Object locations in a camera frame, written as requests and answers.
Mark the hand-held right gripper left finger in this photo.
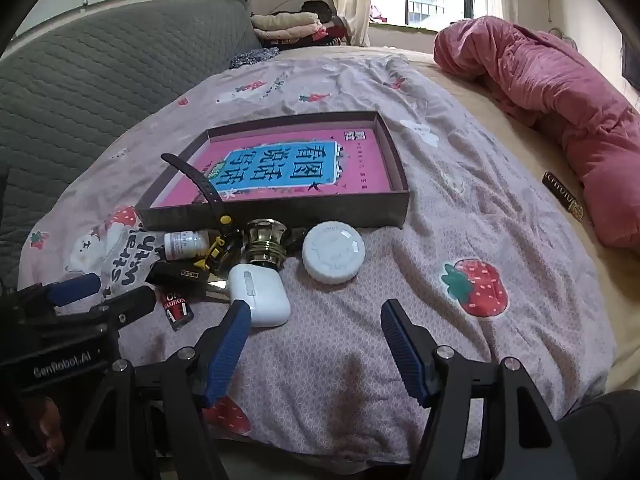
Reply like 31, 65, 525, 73
62, 301, 252, 480

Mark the black and yellow wristwatch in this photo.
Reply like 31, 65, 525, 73
161, 153, 241, 273

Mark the shallow brown cardboard box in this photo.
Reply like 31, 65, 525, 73
134, 111, 411, 231

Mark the pile of folded clothes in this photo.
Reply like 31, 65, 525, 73
250, 1, 351, 48

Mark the red and black tube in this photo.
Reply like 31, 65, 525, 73
159, 287, 195, 332

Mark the beige mattress sheet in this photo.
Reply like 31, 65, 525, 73
280, 45, 640, 396

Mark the grey quilted headboard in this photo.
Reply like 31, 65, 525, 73
0, 0, 261, 281

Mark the black and gold mattress label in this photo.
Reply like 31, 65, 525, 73
542, 171, 585, 221

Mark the white earbuds case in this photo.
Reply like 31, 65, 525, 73
228, 263, 292, 328

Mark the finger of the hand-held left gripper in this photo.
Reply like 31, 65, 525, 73
17, 272, 101, 311
55, 285, 157, 333

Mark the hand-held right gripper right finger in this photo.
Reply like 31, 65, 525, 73
381, 298, 576, 480

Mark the pink quilt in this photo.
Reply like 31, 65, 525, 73
433, 16, 640, 251

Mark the person's left hand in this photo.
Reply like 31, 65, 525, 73
35, 395, 66, 456

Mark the small white pill bottle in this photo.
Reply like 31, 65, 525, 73
163, 230, 211, 261

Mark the pink and blue book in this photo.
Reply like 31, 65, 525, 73
150, 127, 392, 208

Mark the dark floral cloth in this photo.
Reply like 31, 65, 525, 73
229, 47, 280, 69

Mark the white round jar lid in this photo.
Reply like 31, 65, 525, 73
302, 221, 366, 283

